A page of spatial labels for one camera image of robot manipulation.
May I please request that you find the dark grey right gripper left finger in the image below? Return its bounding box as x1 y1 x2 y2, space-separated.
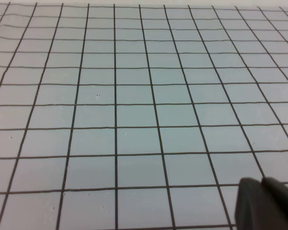
234 177 283 230

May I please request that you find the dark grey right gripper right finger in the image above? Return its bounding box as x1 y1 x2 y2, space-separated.
261 176 288 230

